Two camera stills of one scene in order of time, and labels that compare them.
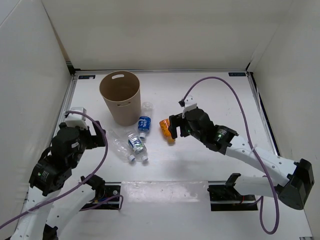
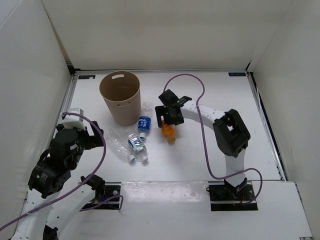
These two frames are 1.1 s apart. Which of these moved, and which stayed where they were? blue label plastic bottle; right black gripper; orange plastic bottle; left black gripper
Moved: right black gripper
Stayed: orange plastic bottle; blue label plastic bottle; left black gripper
